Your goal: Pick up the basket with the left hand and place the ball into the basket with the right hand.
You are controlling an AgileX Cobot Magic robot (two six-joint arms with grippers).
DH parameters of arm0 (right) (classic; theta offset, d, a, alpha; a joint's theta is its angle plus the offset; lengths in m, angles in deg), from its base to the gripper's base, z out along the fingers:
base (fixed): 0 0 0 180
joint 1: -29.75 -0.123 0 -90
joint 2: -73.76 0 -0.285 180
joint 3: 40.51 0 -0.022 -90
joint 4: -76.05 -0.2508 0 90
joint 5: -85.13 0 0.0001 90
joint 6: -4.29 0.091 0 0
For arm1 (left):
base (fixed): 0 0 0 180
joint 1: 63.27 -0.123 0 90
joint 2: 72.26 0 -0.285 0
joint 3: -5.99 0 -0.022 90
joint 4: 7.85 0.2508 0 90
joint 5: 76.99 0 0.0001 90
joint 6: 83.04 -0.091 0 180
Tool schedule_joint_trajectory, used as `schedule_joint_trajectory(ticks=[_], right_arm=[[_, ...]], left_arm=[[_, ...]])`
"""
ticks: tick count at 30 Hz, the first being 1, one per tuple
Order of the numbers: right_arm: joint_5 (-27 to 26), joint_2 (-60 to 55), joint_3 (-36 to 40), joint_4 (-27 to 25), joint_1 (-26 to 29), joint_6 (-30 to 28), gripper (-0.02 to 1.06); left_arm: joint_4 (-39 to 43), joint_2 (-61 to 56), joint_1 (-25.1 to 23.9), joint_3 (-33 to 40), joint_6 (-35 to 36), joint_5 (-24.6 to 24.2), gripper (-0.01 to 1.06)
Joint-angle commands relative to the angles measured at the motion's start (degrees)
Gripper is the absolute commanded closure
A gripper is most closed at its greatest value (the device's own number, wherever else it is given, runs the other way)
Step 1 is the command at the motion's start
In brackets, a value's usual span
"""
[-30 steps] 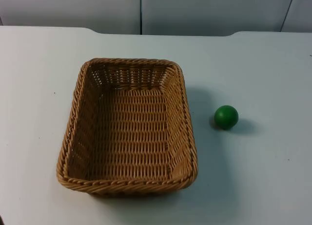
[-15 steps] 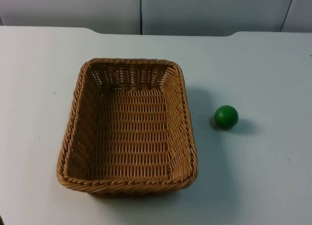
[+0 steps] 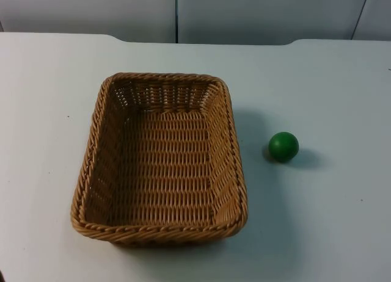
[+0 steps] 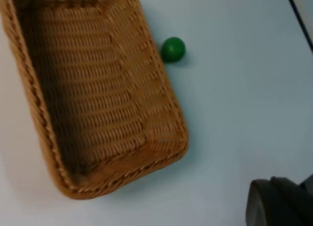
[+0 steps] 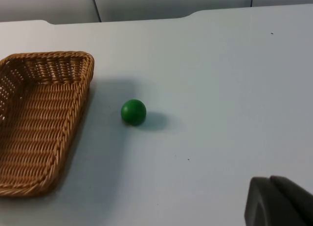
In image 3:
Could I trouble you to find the pale brown wicker basket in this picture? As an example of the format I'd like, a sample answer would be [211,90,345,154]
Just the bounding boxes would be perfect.
[70,71,249,244]

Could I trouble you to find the green ball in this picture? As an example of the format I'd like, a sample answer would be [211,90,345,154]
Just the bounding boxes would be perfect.
[268,131,299,164]

